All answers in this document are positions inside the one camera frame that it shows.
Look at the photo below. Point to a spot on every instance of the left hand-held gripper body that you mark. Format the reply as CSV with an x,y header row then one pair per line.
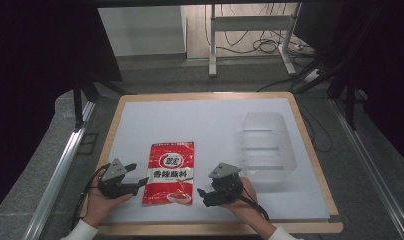
x,y
114,171

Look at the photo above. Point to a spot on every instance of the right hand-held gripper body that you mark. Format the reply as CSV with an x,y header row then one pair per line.
x,y
226,181

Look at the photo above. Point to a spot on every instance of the red seasoning packet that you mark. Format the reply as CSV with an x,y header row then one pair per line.
x,y
170,173

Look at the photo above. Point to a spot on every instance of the person's right hand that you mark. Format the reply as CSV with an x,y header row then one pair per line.
x,y
249,200

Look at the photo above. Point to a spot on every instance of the person's left hand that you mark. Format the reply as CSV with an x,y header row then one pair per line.
x,y
96,203

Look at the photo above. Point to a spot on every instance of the dark floor outlet cover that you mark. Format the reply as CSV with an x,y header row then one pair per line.
x,y
87,143

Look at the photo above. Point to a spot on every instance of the clear plastic container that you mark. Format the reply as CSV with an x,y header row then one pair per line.
x,y
268,146

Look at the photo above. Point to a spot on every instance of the white table mat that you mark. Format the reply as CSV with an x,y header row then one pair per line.
x,y
203,123

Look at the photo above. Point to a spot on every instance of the black metal stand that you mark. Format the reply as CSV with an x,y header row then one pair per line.
x,y
350,100
78,106

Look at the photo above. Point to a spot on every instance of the dark curtain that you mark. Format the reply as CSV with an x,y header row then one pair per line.
x,y
393,73
30,83

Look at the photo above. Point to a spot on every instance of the white cabinet panel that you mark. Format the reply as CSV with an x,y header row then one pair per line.
x,y
141,30

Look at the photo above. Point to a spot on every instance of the white power strip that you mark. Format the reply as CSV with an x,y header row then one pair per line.
x,y
313,75

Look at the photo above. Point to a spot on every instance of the aluminium rail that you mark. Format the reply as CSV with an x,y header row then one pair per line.
x,y
373,166
61,166

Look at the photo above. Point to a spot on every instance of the white board with wooden frame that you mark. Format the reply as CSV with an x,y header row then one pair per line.
x,y
206,96

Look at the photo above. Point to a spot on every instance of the white desk frame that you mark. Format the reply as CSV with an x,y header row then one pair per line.
x,y
250,22

